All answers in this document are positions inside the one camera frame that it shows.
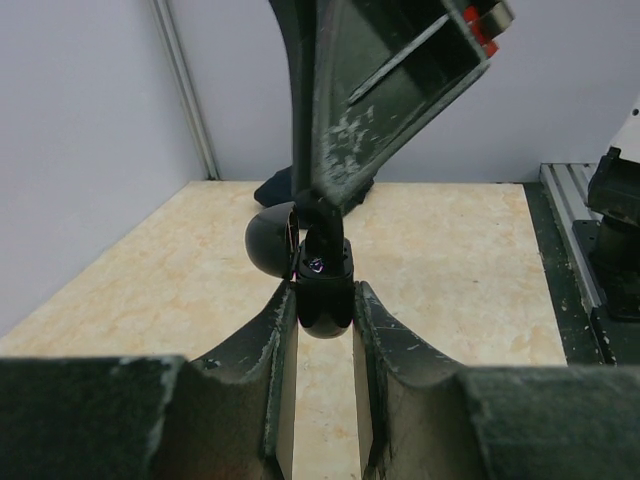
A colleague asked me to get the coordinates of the black earbud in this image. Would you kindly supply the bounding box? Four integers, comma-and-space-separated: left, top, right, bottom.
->
295, 190, 344, 270

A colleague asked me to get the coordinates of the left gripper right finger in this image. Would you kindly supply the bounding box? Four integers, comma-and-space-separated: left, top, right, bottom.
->
353, 282, 639, 479

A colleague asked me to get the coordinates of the right aluminium frame post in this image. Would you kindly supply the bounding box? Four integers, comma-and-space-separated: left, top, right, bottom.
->
148, 0, 221, 181

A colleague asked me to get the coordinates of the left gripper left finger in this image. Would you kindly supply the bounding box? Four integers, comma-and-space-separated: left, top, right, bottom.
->
1, 285, 297, 479

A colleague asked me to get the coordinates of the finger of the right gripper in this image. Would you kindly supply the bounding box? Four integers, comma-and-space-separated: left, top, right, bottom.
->
270, 0, 330, 200
310, 1, 492, 205

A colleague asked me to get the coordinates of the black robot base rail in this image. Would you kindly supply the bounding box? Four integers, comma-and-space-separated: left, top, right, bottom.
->
523, 183, 639, 366

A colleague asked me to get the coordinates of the dark navy crumpled cloth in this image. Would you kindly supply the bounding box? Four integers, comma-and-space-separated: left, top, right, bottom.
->
253, 167, 374, 215

